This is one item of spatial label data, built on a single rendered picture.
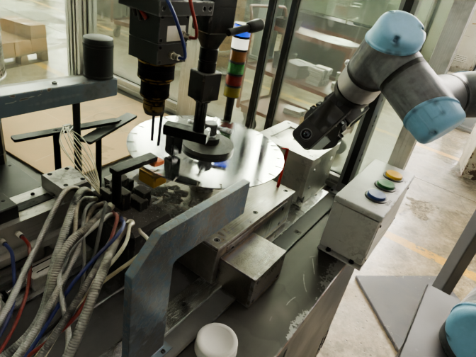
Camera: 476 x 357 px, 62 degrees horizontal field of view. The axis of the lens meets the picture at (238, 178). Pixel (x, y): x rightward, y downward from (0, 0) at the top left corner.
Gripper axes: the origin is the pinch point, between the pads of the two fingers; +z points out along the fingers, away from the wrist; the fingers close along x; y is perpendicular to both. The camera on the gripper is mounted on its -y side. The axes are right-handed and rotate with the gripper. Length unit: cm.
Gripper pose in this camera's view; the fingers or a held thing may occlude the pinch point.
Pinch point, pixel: (308, 146)
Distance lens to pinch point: 89.1
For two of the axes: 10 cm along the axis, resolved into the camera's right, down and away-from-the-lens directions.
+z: -1.9, 3.9, 9.0
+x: -6.4, -7.5, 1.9
